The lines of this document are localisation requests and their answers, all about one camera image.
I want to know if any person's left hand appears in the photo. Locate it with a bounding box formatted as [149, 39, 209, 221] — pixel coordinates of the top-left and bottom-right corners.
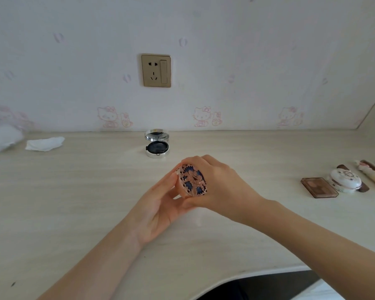
[124, 172, 194, 248]

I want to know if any person's right hand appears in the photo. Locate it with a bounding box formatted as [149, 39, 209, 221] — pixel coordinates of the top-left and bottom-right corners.
[181, 154, 274, 227]

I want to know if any pink and blue ornate compact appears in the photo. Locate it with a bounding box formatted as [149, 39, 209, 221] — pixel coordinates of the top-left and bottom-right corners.
[175, 164, 209, 199]

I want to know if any person's right forearm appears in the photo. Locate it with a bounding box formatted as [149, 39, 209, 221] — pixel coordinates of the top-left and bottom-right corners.
[260, 200, 375, 300]

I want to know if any person's left forearm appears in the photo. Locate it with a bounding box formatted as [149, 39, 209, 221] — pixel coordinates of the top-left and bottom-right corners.
[39, 217, 144, 300]

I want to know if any open silver cushion compact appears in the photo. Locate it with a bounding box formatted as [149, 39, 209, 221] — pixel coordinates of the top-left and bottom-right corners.
[145, 129, 171, 159]

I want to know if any brown eyeshadow palette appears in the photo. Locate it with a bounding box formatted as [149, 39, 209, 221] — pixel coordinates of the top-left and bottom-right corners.
[301, 177, 339, 199]

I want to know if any crumpled white tissue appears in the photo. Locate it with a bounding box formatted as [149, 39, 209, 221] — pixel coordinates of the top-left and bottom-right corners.
[25, 137, 65, 152]

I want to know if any white round floral compact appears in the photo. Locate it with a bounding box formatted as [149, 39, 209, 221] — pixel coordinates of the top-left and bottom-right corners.
[329, 168, 362, 194]

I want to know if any brown flat makeup stick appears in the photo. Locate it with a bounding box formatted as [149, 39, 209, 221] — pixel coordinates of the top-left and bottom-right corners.
[336, 164, 370, 193]

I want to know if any clear plastic bag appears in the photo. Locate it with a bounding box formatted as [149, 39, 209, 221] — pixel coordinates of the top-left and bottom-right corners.
[0, 104, 35, 158]

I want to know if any pink and white makeup tube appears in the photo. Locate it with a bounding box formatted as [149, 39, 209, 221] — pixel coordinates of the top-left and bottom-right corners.
[355, 159, 375, 193]

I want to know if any gold wall socket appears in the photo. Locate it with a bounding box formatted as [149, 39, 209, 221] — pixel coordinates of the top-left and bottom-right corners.
[141, 54, 172, 88]

